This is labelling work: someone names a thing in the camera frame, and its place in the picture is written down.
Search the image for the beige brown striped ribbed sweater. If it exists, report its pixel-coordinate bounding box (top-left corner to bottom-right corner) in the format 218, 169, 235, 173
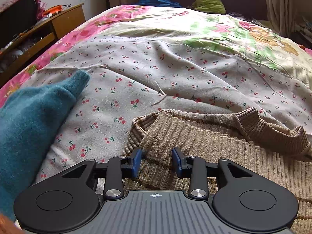
124, 108, 311, 233

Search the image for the teal fuzzy sweater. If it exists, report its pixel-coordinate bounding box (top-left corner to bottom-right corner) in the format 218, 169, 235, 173
1, 71, 89, 220

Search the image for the white cherry print bedsheet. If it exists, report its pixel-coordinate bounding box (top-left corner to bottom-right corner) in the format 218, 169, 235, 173
23, 35, 311, 182

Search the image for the wooden side cabinet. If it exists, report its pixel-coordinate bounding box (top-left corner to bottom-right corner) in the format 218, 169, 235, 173
1, 4, 86, 86

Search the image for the pink floral cartoon quilt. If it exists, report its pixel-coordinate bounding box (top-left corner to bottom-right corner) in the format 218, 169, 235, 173
1, 5, 311, 103

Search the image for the cluttered nightstand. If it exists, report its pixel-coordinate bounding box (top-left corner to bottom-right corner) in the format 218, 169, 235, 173
290, 16, 312, 50

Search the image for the lime green cloth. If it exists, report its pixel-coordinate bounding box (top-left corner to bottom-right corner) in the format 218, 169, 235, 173
190, 0, 226, 15

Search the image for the beige right curtain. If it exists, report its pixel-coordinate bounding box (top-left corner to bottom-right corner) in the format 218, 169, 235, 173
266, 0, 295, 37

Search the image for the blue cloth on bench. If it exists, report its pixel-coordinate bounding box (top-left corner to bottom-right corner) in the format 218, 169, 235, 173
134, 0, 182, 7

